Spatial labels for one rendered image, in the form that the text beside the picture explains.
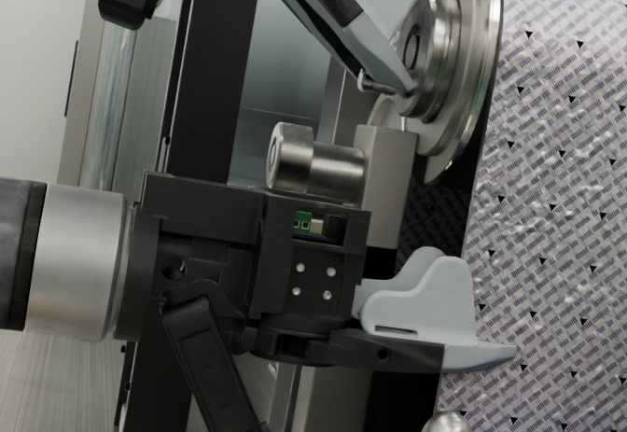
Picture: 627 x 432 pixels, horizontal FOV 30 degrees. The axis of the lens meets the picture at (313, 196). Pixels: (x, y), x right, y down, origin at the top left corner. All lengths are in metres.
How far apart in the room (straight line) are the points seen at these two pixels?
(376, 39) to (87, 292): 0.20
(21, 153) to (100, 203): 5.60
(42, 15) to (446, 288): 5.62
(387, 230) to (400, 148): 0.05
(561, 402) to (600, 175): 0.13
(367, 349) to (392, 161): 0.15
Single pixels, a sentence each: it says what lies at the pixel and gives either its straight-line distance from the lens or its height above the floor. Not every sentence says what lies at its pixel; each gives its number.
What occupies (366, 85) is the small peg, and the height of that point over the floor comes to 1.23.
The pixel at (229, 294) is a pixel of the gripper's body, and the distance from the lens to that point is 0.59.
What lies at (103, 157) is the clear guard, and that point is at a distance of 1.63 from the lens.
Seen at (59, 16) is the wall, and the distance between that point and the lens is 6.17.
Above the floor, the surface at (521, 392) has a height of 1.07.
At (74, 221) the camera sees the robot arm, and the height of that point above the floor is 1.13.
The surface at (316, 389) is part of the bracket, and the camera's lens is 0.71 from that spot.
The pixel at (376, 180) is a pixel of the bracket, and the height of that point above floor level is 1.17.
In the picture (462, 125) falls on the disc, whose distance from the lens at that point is 0.63.
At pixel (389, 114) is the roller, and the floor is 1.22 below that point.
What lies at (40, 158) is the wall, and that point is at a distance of 6.17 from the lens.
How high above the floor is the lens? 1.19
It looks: 3 degrees down
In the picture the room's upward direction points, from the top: 10 degrees clockwise
